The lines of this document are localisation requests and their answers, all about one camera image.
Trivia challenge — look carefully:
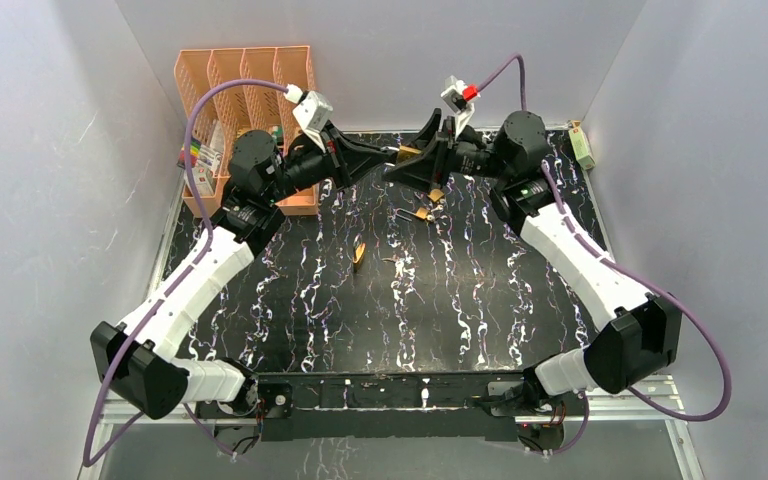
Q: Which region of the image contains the pale green eraser box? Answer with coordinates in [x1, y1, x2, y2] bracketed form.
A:
[569, 120, 596, 171]

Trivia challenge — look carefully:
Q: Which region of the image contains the orange plastic file organizer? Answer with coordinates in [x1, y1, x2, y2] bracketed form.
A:
[174, 45, 316, 214]

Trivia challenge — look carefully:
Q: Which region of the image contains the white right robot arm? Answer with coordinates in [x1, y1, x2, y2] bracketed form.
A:
[383, 110, 682, 414]

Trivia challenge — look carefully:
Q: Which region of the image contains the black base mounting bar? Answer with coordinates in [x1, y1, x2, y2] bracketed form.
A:
[191, 370, 591, 444]

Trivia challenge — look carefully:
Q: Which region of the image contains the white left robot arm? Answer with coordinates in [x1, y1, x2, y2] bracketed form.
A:
[90, 125, 397, 420]

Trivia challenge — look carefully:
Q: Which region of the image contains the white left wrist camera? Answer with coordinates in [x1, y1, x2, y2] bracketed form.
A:
[292, 91, 333, 152]

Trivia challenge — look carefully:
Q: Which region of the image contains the coloured marker set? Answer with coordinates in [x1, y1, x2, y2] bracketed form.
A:
[177, 138, 202, 169]

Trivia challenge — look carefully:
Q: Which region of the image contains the small white box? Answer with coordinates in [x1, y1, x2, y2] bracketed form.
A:
[192, 167, 216, 198]

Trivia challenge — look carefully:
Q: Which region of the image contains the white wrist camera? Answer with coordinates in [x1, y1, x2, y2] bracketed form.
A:
[292, 91, 333, 152]
[440, 75, 480, 137]

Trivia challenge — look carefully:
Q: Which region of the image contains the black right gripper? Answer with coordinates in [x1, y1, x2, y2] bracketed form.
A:
[378, 110, 509, 199]

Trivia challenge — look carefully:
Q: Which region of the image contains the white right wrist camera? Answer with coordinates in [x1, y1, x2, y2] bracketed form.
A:
[440, 75, 480, 137]

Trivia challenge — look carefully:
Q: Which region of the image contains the large brass padlock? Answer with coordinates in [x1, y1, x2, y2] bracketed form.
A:
[352, 241, 366, 273]

